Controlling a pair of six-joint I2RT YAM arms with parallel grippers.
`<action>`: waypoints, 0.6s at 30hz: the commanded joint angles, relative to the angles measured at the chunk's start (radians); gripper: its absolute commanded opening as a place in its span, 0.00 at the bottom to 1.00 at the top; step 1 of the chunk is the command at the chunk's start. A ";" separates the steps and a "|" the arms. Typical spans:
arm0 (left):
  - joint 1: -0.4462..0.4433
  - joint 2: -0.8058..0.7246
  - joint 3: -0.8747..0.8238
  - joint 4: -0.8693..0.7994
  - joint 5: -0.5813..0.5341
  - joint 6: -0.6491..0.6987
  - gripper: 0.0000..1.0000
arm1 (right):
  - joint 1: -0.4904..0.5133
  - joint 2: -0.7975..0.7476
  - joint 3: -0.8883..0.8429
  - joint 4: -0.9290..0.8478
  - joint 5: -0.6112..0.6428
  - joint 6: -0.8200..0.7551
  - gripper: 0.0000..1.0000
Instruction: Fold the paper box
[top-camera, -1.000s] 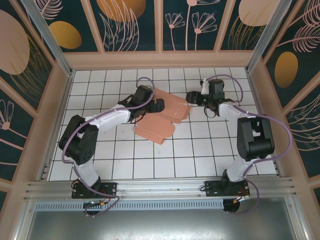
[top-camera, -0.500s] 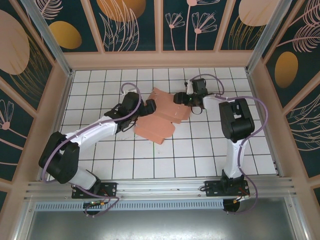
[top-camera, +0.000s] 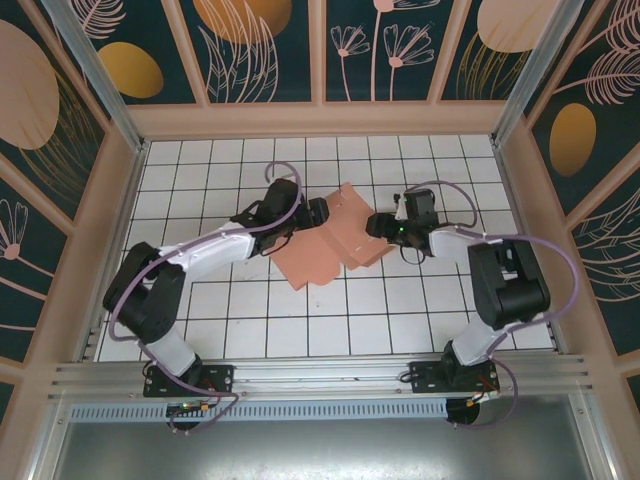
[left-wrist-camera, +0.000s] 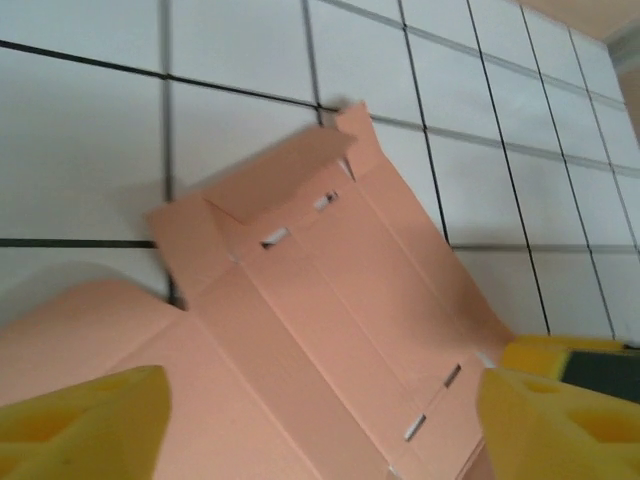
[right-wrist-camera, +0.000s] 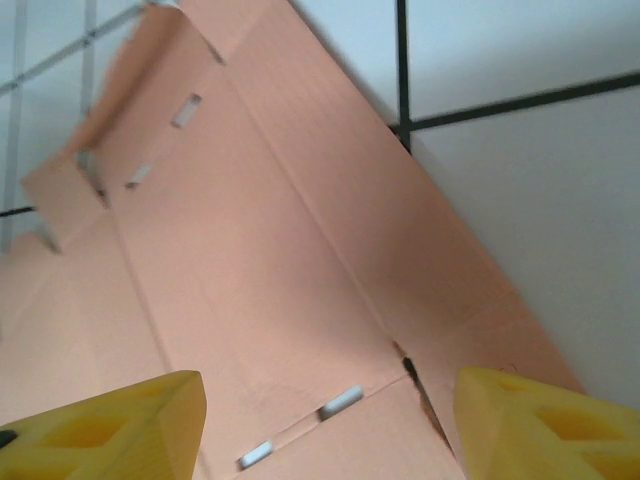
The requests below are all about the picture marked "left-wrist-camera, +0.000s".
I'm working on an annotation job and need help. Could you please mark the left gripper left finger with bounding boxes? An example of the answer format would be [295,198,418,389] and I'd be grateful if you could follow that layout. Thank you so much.
[0,364,174,480]

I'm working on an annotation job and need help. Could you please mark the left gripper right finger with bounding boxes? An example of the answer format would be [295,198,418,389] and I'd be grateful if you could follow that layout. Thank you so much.
[476,366,640,480]

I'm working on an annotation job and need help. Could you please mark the salmon pink cloth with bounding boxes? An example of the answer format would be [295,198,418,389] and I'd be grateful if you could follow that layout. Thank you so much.
[0,99,517,480]

